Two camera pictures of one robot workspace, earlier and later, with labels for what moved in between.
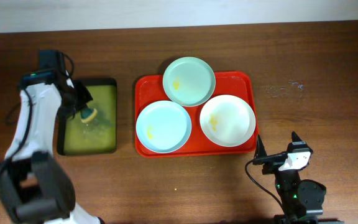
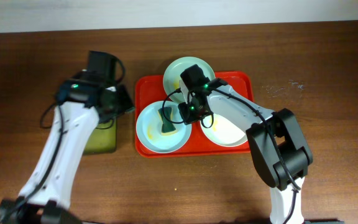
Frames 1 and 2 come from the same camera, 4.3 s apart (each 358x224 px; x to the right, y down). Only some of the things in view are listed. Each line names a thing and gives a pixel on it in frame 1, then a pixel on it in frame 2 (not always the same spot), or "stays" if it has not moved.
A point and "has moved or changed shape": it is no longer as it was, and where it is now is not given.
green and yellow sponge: [87, 115] has moved or changed shape
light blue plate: [163, 126] stays
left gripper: [81, 96] → [120, 101]
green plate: [189, 81] stays
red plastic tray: [150, 89] stays
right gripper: [271, 161] → [182, 109]
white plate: [227, 121] stays
